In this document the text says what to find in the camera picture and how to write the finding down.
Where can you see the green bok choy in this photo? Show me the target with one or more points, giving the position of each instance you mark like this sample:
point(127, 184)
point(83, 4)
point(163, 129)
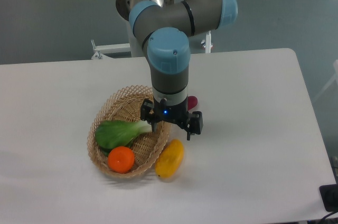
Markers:
point(115, 133)

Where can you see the black device at edge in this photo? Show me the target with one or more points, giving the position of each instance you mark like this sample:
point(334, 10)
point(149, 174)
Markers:
point(329, 197)

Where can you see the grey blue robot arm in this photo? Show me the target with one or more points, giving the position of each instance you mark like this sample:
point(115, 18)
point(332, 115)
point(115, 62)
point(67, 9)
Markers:
point(162, 32)

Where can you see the yellow mango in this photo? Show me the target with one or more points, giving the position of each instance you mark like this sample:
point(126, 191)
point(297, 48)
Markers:
point(170, 159)

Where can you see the red fruit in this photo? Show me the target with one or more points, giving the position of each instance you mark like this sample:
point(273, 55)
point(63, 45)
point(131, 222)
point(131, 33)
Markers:
point(192, 102)

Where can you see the woven wicker basket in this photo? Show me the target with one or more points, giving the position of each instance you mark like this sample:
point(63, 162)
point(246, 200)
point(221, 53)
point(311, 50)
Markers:
point(125, 105)

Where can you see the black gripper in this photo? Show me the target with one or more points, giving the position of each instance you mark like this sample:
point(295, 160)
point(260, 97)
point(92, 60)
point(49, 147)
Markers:
point(153, 113)

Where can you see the orange fruit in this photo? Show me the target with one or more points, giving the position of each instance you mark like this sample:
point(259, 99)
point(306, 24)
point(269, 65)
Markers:
point(121, 159)

